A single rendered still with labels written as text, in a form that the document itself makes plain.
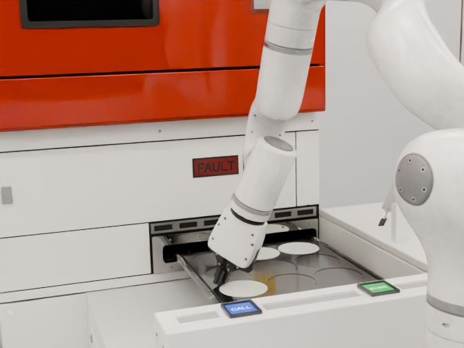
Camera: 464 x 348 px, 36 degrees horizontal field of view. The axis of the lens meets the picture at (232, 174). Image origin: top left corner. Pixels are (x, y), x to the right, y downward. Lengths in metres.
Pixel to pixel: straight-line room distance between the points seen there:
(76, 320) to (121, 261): 0.18
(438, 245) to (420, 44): 0.28
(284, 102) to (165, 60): 0.42
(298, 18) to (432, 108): 0.35
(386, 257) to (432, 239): 0.65
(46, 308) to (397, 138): 2.36
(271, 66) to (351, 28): 2.26
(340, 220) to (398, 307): 0.52
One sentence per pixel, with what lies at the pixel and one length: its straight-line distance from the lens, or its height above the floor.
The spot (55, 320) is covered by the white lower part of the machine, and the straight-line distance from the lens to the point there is 1.78.
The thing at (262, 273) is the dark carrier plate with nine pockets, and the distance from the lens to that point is 1.57.
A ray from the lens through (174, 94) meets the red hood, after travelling 1.65.
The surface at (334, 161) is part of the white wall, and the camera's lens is 3.55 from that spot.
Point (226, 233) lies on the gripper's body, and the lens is 1.44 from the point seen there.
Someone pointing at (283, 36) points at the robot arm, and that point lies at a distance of 1.27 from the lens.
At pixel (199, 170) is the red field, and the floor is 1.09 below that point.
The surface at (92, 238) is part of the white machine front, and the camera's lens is 1.72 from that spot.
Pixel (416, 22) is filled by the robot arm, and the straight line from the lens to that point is 1.05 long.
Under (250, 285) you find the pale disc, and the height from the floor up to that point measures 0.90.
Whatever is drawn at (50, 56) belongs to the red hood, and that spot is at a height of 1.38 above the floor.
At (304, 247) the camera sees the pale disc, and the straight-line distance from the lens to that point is 1.76.
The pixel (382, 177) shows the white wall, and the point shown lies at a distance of 3.69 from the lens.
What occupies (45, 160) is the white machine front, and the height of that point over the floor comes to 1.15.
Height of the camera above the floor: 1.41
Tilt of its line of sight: 11 degrees down
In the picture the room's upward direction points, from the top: 2 degrees counter-clockwise
